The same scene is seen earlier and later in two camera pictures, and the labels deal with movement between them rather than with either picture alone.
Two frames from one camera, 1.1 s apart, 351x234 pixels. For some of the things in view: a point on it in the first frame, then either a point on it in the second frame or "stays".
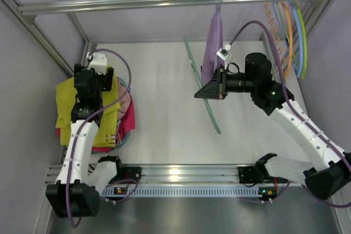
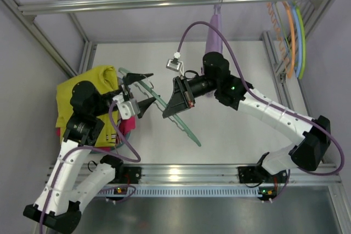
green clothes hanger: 201,86 to 176,120
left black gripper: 93,74 to 127,91
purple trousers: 210,63 stays
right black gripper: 221,84 to 187,93
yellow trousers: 106,133 stays
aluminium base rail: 181,176 stays
